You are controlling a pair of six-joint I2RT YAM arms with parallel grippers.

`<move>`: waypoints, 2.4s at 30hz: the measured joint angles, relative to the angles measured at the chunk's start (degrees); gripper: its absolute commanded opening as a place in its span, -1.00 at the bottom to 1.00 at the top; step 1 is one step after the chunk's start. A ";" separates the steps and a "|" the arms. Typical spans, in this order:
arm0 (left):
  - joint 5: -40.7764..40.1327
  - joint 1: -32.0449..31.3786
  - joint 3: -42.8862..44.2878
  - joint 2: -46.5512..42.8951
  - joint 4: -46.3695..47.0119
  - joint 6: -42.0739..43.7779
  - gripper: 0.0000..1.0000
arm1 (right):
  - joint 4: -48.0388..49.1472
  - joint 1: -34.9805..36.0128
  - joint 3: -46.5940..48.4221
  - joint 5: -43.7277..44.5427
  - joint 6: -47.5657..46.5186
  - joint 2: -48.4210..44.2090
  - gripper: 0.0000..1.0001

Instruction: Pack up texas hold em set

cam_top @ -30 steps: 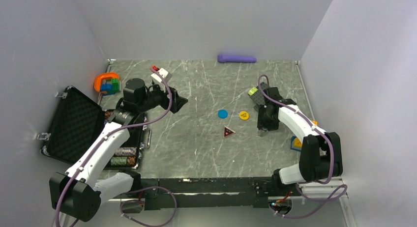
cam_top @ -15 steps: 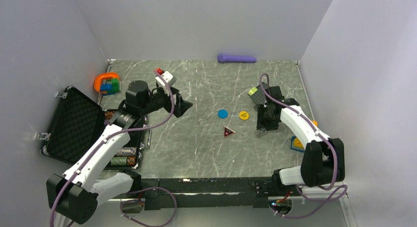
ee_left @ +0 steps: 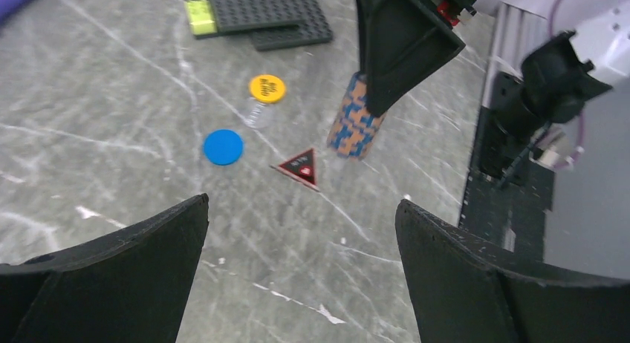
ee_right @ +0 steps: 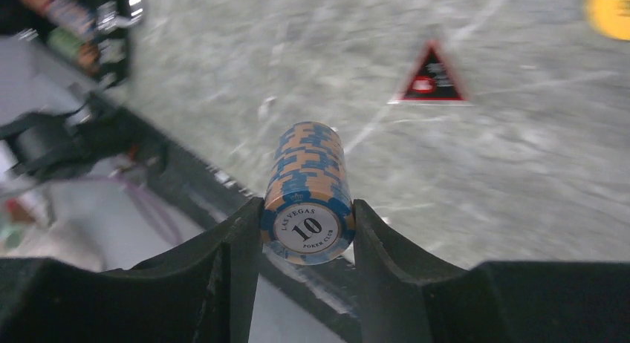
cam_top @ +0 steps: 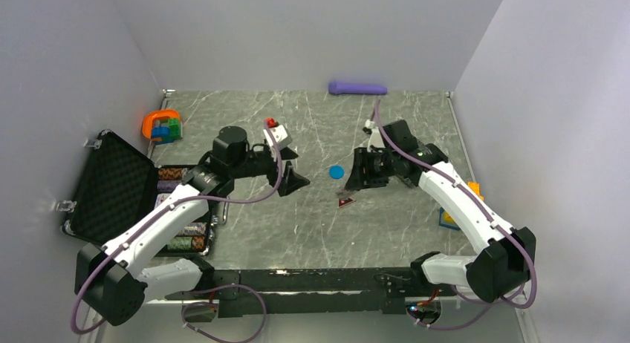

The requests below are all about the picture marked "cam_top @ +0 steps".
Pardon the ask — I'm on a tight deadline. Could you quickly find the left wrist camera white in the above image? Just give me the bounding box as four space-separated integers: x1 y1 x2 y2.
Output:
263 117 292 150

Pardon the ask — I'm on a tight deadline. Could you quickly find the playing card deck ace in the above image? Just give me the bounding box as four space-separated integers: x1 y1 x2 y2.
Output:
154 193 170 209

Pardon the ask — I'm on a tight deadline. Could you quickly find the blue round dealer button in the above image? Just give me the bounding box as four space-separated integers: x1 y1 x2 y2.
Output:
328 165 345 180

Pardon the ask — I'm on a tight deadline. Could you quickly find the purple cylinder tube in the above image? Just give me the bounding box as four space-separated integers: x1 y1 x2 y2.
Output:
328 81 388 95

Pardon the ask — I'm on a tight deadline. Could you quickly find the orange black chip stack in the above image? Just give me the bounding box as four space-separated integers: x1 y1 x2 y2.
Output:
157 167 189 181

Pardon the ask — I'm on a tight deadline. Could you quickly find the yellow toy block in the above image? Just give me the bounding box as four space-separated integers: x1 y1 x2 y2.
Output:
467 181 484 201

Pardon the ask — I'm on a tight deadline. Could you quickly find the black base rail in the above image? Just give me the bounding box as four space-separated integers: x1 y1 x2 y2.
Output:
167 267 458 318

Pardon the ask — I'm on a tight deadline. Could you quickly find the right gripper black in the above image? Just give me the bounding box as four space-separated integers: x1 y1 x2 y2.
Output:
345 146 399 189

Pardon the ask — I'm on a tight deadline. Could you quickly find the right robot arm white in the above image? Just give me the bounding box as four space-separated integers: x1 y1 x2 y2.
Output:
338 120 536 304

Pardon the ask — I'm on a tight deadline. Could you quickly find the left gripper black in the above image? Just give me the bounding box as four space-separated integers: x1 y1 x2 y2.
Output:
231 146 310 195

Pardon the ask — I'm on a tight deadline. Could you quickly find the black poker chip case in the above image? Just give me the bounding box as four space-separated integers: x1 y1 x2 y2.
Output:
56 129 230 258

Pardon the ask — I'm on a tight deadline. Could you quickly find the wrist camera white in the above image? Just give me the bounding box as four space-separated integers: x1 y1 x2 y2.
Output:
363 120 386 152
263 117 292 150

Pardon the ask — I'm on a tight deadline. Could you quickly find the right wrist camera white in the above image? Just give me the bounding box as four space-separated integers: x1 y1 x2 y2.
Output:
363 120 386 152

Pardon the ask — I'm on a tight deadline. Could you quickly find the blue yellow toy tile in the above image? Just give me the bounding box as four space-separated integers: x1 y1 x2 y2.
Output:
438 207 461 231

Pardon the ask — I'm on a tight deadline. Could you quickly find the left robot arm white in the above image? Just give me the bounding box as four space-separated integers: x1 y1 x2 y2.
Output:
75 120 310 326

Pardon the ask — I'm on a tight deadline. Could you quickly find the red triangle all-in marker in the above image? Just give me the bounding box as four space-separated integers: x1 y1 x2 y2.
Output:
338 198 355 209

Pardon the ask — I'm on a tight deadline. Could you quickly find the purple black chip stack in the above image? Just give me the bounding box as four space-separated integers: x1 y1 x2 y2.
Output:
156 180 181 193

